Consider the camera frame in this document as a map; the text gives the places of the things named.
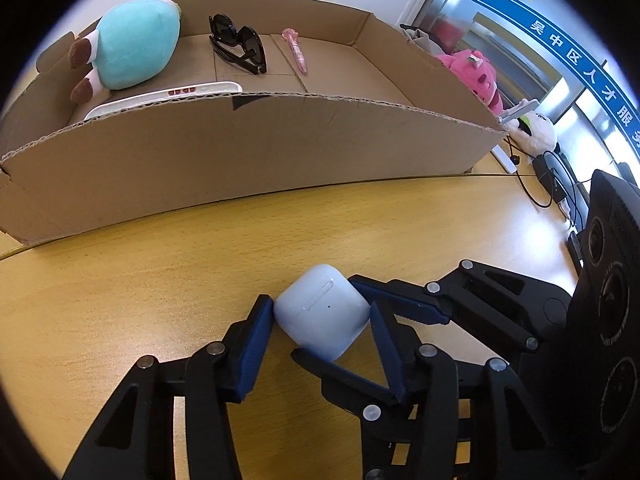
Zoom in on white earbuds case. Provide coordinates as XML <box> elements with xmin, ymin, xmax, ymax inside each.
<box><xmin>273</xmin><ymin>263</ymin><xmax>371</xmax><ymax>362</ymax></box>

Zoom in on white clear phone case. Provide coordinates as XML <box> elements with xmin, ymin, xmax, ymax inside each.
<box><xmin>85</xmin><ymin>81</ymin><xmax>243</xmax><ymax>120</ymax></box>

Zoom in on pink decorated pen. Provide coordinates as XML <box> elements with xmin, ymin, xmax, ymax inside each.
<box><xmin>281</xmin><ymin>28</ymin><xmax>308</xmax><ymax>75</ymax></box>

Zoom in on black sunglasses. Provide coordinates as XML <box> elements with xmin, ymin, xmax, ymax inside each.
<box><xmin>208</xmin><ymin>14</ymin><xmax>267</xmax><ymax>75</ymax></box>

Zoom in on pink pig plush toy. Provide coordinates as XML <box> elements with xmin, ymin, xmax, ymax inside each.
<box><xmin>67</xmin><ymin>0</ymin><xmax>182</xmax><ymax>104</ymax></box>

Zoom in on black power adapter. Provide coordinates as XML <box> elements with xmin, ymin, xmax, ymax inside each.
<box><xmin>532</xmin><ymin>151</ymin><xmax>570</xmax><ymax>204</ymax></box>

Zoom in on white panda plush toy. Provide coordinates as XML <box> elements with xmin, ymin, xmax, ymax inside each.
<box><xmin>506</xmin><ymin>112</ymin><xmax>558</xmax><ymax>157</ymax></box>

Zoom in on pink strawberry bear plush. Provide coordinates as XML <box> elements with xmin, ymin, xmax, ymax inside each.
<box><xmin>436</xmin><ymin>49</ymin><xmax>503</xmax><ymax>115</ymax></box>

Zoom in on brown cardboard box tray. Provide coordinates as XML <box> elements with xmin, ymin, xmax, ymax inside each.
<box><xmin>1</xmin><ymin>0</ymin><xmax>503</xmax><ymax>245</ymax></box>

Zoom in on black cable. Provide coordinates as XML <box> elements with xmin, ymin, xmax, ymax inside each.
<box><xmin>504</xmin><ymin>134</ymin><xmax>591</xmax><ymax>241</ymax></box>

